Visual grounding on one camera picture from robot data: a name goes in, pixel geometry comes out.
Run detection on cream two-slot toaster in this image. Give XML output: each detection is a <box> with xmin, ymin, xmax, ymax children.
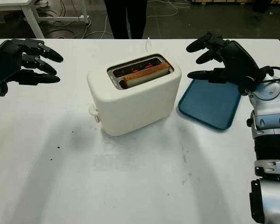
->
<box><xmin>87</xmin><ymin>53</ymin><xmax>182</xmax><ymax>137</ymax></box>

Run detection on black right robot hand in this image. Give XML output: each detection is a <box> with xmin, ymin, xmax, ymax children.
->
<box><xmin>186</xmin><ymin>32</ymin><xmax>275</xmax><ymax>96</ymax></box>

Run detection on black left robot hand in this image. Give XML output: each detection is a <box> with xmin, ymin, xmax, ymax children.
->
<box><xmin>0</xmin><ymin>38</ymin><xmax>64</xmax><ymax>98</ymax></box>

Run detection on white floor cable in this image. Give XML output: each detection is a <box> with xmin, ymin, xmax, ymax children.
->
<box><xmin>84</xmin><ymin>0</ymin><xmax>192</xmax><ymax>39</ymax></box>

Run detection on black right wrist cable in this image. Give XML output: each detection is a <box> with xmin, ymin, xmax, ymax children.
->
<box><xmin>259</xmin><ymin>66</ymin><xmax>280</xmax><ymax>82</ymax></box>

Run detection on blue plastic tray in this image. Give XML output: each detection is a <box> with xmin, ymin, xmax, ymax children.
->
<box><xmin>178</xmin><ymin>78</ymin><xmax>242</xmax><ymax>133</ymax></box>

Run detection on slice of toast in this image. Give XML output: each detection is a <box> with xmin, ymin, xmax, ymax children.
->
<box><xmin>123</xmin><ymin>62</ymin><xmax>171</xmax><ymax>89</ymax></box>

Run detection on dark coiled floor cable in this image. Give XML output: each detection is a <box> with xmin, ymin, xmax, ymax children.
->
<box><xmin>44</xmin><ymin>23</ymin><xmax>91</xmax><ymax>39</ymax></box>

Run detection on person in black trousers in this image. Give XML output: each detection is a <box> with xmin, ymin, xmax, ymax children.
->
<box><xmin>104</xmin><ymin>0</ymin><xmax>148</xmax><ymax>40</ymax></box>

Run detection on white desk frame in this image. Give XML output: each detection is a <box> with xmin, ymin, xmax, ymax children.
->
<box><xmin>0</xmin><ymin>0</ymin><xmax>91</xmax><ymax>39</ymax></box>

